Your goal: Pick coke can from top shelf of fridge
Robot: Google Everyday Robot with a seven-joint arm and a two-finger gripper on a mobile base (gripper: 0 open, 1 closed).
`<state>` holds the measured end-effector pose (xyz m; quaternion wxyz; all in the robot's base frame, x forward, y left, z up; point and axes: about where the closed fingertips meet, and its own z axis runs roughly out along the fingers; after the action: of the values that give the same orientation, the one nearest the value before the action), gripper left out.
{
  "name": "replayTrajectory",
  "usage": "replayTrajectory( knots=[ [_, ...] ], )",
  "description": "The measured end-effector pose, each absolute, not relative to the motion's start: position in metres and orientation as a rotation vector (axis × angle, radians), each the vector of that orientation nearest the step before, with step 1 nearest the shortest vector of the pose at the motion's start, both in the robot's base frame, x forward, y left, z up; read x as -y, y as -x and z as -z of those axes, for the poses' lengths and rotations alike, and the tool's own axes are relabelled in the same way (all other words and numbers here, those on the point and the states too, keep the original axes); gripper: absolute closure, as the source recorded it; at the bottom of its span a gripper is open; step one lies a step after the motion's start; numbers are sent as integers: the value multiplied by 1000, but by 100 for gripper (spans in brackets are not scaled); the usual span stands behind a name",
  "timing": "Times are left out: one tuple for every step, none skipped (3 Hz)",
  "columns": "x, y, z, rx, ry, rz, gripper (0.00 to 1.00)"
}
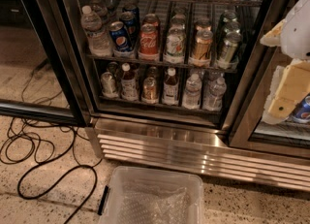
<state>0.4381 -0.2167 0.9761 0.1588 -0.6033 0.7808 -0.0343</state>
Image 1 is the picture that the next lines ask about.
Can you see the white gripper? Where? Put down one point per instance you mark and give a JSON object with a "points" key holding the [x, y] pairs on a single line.
{"points": [[296, 37]]}

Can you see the blue pepsi can right compartment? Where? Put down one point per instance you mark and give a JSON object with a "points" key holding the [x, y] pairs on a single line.
{"points": [[301, 114]]}

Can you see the water bottle bottom shelf right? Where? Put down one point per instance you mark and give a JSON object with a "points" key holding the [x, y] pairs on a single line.
{"points": [[213, 95]]}

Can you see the orange gold soda can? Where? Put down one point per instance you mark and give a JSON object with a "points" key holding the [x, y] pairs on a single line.
{"points": [[202, 44]]}

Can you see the water bottle bottom shelf left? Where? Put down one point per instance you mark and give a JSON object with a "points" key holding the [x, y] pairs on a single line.
{"points": [[192, 93]]}

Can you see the white green soda can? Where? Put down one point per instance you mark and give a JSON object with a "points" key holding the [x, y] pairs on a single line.
{"points": [[175, 42]]}

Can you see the gold can bottom shelf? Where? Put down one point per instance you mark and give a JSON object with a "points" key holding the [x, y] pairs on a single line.
{"points": [[150, 91]]}

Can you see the front red coke can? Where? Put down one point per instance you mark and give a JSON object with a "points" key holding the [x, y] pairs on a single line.
{"points": [[148, 39]]}

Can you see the rear blue pepsi can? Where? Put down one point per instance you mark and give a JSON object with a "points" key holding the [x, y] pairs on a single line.
{"points": [[130, 21]]}

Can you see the blue pepsi can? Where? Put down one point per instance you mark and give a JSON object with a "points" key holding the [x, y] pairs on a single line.
{"points": [[120, 36], [130, 21]]}

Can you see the front blue pepsi can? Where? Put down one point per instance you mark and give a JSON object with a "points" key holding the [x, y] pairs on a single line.
{"points": [[120, 36]]}

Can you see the silver can bottom shelf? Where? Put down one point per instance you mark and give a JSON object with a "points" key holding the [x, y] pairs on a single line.
{"points": [[109, 85]]}

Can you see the clear water bottle middle shelf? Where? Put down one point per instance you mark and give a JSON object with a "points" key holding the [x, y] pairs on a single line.
{"points": [[96, 33]]}

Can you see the open fridge door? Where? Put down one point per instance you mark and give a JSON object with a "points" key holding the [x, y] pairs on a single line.
{"points": [[39, 77]]}

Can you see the brown tea bottle white cap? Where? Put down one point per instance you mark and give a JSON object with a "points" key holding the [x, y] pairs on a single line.
{"points": [[170, 89]]}

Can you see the red-label juice bottle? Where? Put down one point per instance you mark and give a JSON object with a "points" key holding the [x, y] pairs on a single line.
{"points": [[129, 83]]}

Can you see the bubble wrap sheet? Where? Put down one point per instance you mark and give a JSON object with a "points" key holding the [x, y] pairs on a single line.
{"points": [[146, 204]]}

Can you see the clear plastic storage bin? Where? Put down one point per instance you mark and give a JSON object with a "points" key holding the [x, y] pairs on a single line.
{"points": [[122, 175]]}

